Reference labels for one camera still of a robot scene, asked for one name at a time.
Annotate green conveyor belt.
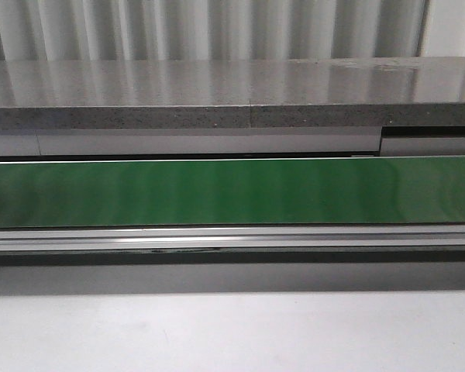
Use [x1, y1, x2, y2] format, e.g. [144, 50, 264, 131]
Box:
[0, 157, 465, 229]

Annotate aluminium conveyor frame rail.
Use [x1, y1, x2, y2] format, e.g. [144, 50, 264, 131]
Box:
[0, 225, 465, 253]

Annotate grey cabinet front panels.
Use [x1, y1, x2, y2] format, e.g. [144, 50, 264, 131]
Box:
[0, 126, 465, 157]

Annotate grey speckled stone countertop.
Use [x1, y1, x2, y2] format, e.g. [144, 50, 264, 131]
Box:
[0, 57, 465, 130]

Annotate white pleated curtain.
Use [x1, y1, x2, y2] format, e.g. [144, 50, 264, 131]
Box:
[0, 0, 465, 63]

